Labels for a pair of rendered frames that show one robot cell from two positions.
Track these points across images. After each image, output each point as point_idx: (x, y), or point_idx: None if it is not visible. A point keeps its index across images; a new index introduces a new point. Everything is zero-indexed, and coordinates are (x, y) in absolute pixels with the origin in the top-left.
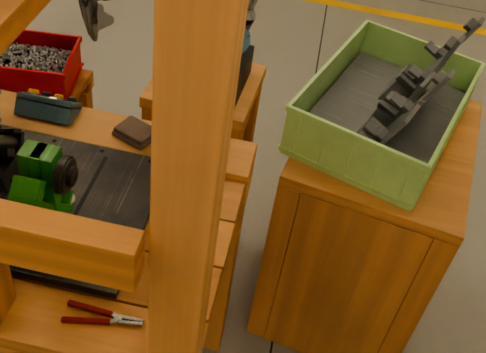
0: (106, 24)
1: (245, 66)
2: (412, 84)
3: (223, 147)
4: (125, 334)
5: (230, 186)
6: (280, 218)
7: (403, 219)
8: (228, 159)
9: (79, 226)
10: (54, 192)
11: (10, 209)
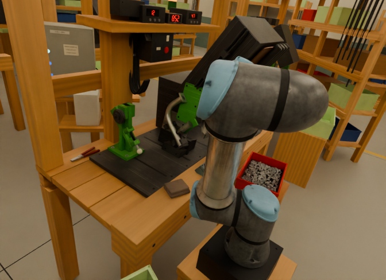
0: (204, 132)
1: (223, 268)
2: None
3: (13, 43)
4: (72, 157)
5: (114, 217)
6: None
7: None
8: (132, 221)
9: (61, 76)
10: None
11: (82, 73)
